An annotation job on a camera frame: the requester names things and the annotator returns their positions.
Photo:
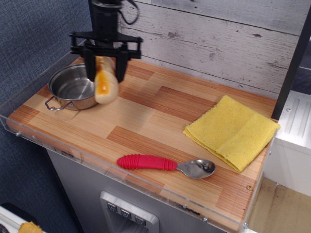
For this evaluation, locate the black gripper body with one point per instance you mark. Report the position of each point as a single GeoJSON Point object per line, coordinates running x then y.
{"type": "Point", "coordinates": [108, 40]}

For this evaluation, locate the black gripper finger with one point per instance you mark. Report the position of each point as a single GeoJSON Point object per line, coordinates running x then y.
{"type": "Point", "coordinates": [90, 63]}
{"type": "Point", "coordinates": [121, 64]}

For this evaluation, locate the toy bread loaf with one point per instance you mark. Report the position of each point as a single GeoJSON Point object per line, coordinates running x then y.
{"type": "Point", "coordinates": [106, 83]}

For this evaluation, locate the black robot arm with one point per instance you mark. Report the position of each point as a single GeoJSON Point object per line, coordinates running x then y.
{"type": "Point", "coordinates": [105, 39]}

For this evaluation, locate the yellow folded cloth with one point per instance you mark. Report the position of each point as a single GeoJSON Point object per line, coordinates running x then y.
{"type": "Point", "coordinates": [233, 132]}

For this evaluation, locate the small steel pot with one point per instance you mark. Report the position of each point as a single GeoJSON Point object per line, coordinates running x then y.
{"type": "Point", "coordinates": [71, 89]}

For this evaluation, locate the clear acrylic table guard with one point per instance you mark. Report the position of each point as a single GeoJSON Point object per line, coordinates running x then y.
{"type": "Point", "coordinates": [180, 81]}

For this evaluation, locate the grey toy fridge cabinet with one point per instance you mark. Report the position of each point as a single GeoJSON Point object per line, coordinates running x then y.
{"type": "Point", "coordinates": [106, 202]}

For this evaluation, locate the orange yellow object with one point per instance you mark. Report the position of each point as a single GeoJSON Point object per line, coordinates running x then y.
{"type": "Point", "coordinates": [29, 227]}

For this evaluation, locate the white shelf unit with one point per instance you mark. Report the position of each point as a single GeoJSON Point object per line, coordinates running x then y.
{"type": "Point", "coordinates": [289, 159]}

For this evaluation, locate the black left frame post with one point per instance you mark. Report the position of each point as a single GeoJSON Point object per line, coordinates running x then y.
{"type": "Point", "coordinates": [91, 10]}

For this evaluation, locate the black frame post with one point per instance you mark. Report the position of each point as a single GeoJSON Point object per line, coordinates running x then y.
{"type": "Point", "coordinates": [91, 10]}
{"type": "Point", "coordinates": [293, 67]}

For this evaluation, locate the red handled metal spoon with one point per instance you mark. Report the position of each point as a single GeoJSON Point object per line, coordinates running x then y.
{"type": "Point", "coordinates": [195, 169]}

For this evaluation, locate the black right frame post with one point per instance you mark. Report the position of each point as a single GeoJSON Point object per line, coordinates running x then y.
{"type": "Point", "coordinates": [293, 67]}

